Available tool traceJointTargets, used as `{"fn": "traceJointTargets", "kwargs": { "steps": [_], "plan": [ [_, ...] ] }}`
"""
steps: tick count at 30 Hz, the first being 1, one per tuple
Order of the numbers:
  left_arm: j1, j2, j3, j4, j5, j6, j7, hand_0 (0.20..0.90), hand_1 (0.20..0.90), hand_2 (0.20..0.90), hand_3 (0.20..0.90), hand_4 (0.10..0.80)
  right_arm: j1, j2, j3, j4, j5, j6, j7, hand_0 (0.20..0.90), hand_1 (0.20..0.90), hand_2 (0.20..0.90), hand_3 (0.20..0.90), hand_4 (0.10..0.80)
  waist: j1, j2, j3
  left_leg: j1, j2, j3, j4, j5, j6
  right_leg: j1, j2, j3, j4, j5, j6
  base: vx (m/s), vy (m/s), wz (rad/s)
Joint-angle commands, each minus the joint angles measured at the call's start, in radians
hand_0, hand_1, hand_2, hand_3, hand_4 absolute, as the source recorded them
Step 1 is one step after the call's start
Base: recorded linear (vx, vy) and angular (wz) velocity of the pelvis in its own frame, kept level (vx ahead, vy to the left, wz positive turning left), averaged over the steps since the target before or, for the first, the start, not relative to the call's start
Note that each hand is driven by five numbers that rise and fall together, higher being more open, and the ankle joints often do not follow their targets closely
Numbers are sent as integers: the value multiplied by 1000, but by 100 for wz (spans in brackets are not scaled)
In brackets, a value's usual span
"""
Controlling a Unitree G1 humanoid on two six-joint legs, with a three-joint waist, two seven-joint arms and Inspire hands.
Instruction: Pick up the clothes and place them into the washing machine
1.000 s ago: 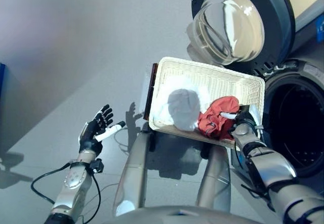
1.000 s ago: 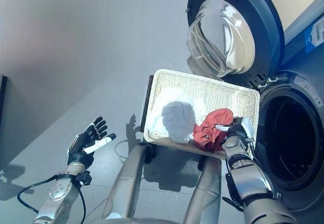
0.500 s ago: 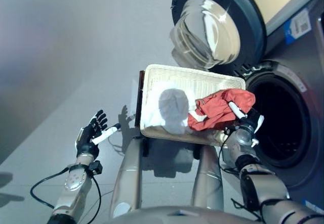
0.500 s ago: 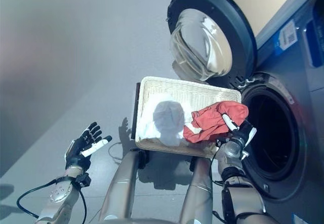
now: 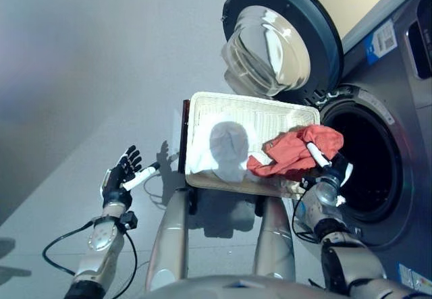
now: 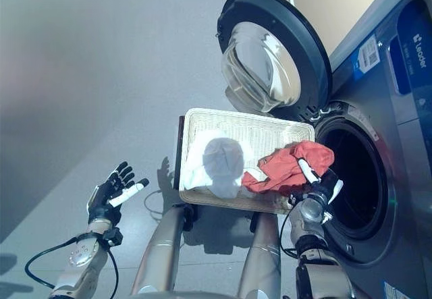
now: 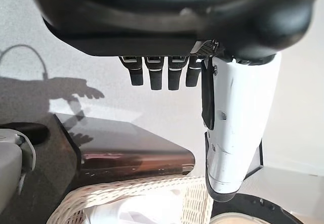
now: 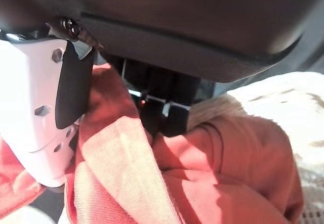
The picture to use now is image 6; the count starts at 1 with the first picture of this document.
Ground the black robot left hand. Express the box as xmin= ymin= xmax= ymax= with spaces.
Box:
xmin=86 ymin=161 xmax=150 ymax=225

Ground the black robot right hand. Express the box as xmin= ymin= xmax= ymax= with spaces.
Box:
xmin=298 ymin=157 xmax=344 ymax=205

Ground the orange-red garment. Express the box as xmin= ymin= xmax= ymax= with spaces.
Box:
xmin=241 ymin=140 xmax=335 ymax=197

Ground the grey front-load washing machine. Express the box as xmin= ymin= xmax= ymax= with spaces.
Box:
xmin=286 ymin=0 xmax=432 ymax=299

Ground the round glass washing machine door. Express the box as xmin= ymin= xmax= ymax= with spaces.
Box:
xmin=215 ymin=0 xmax=333 ymax=114

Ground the silver robot left leg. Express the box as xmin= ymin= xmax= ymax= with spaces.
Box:
xmin=130 ymin=204 xmax=195 ymax=295

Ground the silver robot leg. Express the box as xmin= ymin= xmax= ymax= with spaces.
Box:
xmin=238 ymin=211 xmax=283 ymax=299
xmin=130 ymin=204 xmax=195 ymax=295

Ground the silver robot right leg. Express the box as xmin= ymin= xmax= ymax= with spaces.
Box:
xmin=238 ymin=211 xmax=283 ymax=299

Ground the cream wicker laundry basket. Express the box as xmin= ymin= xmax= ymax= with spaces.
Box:
xmin=178 ymin=107 xmax=317 ymax=215

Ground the white garment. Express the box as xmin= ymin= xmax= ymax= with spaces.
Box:
xmin=184 ymin=130 xmax=267 ymax=198

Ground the blue energy label sticker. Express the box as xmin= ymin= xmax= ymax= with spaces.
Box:
xmin=383 ymin=280 xmax=411 ymax=299

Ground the grey robot torso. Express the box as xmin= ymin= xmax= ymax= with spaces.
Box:
xmin=130 ymin=288 xmax=257 ymax=299

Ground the blue white barcode sticker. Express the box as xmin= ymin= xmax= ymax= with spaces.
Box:
xmin=350 ymin=34 xmax=381 ymax=76

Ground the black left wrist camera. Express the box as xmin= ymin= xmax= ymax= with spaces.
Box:
xmin=107 ymin=227 xmax=124 ymax=247

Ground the thin white floor cable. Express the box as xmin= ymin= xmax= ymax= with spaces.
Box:
xmin=143 ymin=190 xmax=167 ymax=221

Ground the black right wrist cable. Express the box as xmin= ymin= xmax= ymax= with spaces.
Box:
xmin=279 ymin=211 xmax=300 ymax=260

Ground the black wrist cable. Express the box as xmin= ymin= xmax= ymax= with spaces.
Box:
xmin=279 ymin=211 xmax=300 ymax=260
xmin=24 ymin=236 xmax=119 ymax=299

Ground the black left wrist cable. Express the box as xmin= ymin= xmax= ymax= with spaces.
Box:
xmin=24 ymin=236 xmax=119 ymax=299

